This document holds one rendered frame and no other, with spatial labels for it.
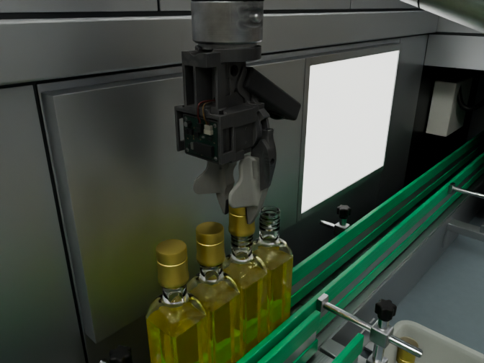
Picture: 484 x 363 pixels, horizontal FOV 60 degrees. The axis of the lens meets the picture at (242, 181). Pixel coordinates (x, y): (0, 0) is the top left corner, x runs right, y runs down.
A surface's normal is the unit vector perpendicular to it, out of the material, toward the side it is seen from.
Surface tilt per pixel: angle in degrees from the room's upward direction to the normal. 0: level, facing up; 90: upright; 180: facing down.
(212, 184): 96
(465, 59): 90
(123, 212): 90
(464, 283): 0
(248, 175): 84
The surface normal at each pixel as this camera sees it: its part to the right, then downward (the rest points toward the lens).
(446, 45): -0.67, 0.29
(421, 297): 0.00, -0.92
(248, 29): 0.56, 0.33
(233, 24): 0.15, 0.37
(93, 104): 0.74, 0.26
